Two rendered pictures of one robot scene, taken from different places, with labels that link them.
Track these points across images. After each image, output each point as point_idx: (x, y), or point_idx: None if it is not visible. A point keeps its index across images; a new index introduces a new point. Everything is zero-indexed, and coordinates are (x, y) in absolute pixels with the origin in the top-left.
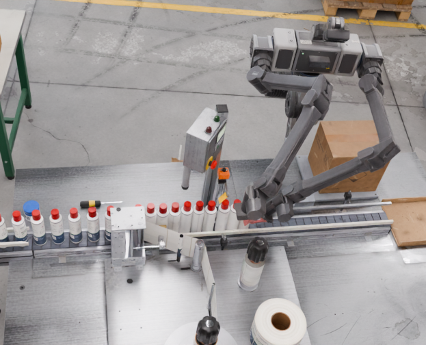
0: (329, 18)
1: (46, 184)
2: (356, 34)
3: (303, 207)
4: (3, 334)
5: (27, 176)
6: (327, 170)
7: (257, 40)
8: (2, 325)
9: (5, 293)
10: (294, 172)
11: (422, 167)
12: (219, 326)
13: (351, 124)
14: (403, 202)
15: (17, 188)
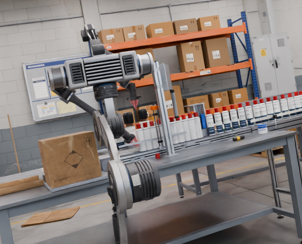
0: (93, 25)
1: (272, 134)
2: (66, 60)
3: (105, 148)
4: (290, 223)
5: (288, 132)
6: (92, 107)
7: (145, 53)
8: (295, 224)
9: None
10: None
11: None
12: (137, 111)
13: (66, 136)
14: (23, 189)
15: (285, 131)
